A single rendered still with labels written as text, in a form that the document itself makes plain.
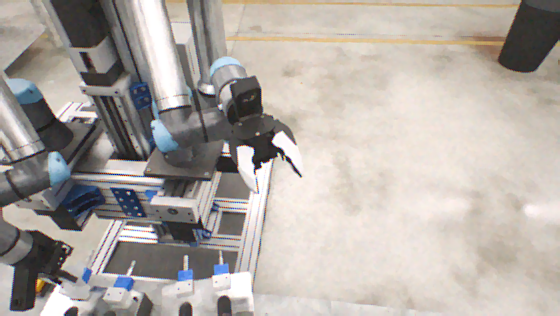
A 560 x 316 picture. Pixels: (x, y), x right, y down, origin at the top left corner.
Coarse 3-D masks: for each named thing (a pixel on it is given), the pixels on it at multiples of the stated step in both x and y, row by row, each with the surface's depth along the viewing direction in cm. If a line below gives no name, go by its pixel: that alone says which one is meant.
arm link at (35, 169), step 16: (0, 80) 72; (0, 96) 71; (0, 112) 71; (16, 112) 74; (0, 128) 72; (16, 128) 73; (32, 128) 77; (0, 144) 73; (16, 144) 74; (32, 144) 76; (16, 160) 74; (32, 160) 75; (48, 160) 78; (16, 176) 75; (32, 176) 76; (48, 176) 77; (64, 176) 80; (16, 192) 75; (32, 192) 77
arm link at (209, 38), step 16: (192, 0) 79; (208, 0) 79; (192, 16) 82; (208, 16) 82; (192, 32) 87; (208, 32) 85; (224, 32) 89; (208, 48) 88; (224, 48) 90; (208, 64) 91; (208, 80) 95; (208, 96) 97
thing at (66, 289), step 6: (90, 252) 98; (90, 258) 97; (84, 270) 94; (90, 270) 95; (84, 276) 93; (90, 276) 95; (66, 282) 91; (60, 288) 90; (66, 288) 90; (72, 288) 89; (78, 288) 90; (84, 288) 92; (66, 294) 90; (72, 294) 89; (78, 294) 90; (84, 294) 92
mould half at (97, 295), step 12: (96, 288) 96; (48, 300) 93; (60, 300) 93; (72, 300) 93; (96, 300) 93; (132, 300) 94; (144, 300) 95; (48, 312) 91; (60, 312) 91; (84, 312) 91; (96, 312) 91; (120, 312) 91; (132, 312) 91; (144, 312) 96
